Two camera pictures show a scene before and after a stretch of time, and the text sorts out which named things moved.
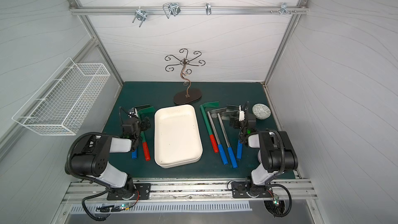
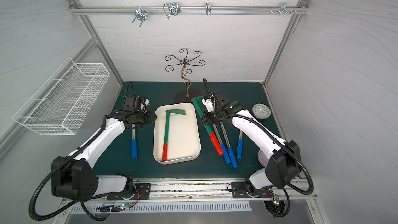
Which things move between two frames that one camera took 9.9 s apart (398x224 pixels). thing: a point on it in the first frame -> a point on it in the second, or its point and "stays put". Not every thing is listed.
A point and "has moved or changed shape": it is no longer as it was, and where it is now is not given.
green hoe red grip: [212, 137] has moved or changed shape
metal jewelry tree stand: [193, 95] stays put
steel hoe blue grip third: [239, 150] stays put
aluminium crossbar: [101, 10] stays put
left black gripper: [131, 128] -> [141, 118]
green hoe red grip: [143, 112] -> [165, 154]
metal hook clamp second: [174, 8] stays put
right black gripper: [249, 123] -> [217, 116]
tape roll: [261, 111] stays put
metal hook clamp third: [208, 7] stays put
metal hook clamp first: [141, 15] stays put
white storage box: [176, 136] stays put
